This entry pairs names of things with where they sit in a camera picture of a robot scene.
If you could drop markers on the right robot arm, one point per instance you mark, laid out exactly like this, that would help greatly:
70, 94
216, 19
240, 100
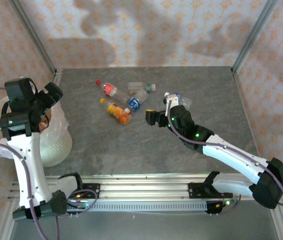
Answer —
231, 152

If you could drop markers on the red label clear bottle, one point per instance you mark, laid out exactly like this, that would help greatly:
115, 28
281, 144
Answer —
109, 90

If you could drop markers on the small circuit board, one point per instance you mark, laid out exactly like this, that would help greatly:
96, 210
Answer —
80, 203
219, 206

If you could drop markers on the white plastic bin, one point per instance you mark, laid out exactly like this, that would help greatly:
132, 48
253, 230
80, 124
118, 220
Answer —
56, 150

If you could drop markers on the small clear flat bottle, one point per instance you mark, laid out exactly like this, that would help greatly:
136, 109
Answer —
134, 87

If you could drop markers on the clear plastic bin liner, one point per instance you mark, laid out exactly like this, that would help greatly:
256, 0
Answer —
57, 120

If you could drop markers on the orange label plastic bottle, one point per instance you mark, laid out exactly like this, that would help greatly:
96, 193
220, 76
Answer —
119, 113

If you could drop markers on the aluminium frame post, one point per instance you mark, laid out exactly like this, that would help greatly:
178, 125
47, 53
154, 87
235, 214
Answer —
256, 32
32, 33

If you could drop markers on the black mount plate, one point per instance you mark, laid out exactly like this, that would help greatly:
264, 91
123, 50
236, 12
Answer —
91, 190
196, 190

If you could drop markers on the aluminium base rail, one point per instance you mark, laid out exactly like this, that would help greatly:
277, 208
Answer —
144, 187

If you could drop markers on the blue label clear plastic bottle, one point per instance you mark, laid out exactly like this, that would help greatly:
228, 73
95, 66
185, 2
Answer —
134, 102
185, 101

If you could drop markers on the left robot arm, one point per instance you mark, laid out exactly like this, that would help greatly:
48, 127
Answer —
35, 170

